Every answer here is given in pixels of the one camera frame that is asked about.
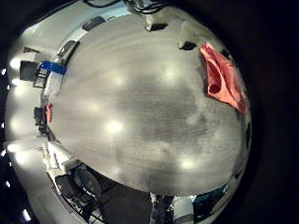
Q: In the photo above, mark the white box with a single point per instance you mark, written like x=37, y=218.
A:
x=58, y=154

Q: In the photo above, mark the blue box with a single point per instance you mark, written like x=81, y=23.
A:
x=54, y=67

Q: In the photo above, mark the black monitor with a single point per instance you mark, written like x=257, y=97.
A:
x=29, y=70

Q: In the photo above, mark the small black equipment box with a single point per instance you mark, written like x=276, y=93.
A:
x=39, y=116

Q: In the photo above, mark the black metal frame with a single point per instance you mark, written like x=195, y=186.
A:
x=39, y=79

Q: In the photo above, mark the electronics rack with teal lights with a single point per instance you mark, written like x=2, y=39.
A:
x=208, y=202

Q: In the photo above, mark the small red object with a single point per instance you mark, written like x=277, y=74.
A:
x=49, y=113

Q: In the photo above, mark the black office chair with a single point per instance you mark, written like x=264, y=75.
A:
x=83, y=183

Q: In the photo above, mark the black flat device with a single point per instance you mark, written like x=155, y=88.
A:
x=67, y=48

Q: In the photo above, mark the black flat pad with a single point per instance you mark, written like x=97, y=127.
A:
x=93, y=23

